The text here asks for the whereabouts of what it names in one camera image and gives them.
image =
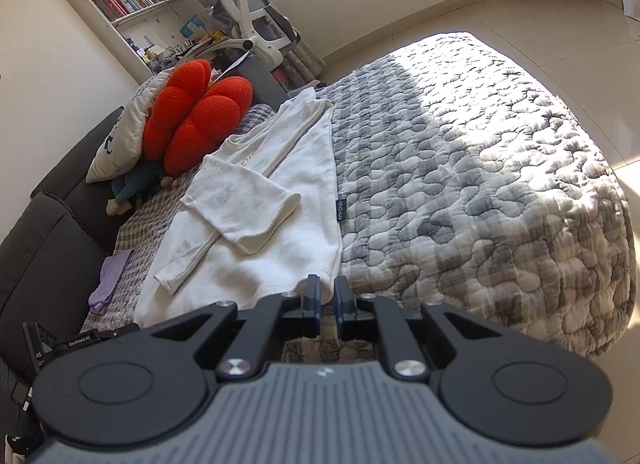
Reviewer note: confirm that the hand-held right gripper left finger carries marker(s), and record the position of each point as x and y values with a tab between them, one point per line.
314	304

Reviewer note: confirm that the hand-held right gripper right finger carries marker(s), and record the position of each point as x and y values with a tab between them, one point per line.
340	306

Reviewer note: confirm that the white long-sleeve printed shirt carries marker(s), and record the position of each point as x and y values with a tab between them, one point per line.
280	244

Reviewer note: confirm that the purple cloth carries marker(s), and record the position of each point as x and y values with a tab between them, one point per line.
110	279

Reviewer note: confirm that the dark grey sofa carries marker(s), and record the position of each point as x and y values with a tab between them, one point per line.
40	244

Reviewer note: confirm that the blue plush doll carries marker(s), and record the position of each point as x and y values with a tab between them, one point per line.
132	183

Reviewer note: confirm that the grey checked quilt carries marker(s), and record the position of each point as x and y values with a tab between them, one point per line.
475	168

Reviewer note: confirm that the red flower-shaped cushion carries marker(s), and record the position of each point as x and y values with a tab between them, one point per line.
200	118

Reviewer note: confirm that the white printed pillow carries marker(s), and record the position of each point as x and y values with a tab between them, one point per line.
120	138

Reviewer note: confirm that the white paper sheet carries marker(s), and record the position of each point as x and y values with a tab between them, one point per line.
235	63

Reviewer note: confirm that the cluttered white desk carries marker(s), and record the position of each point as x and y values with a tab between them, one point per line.
220	43

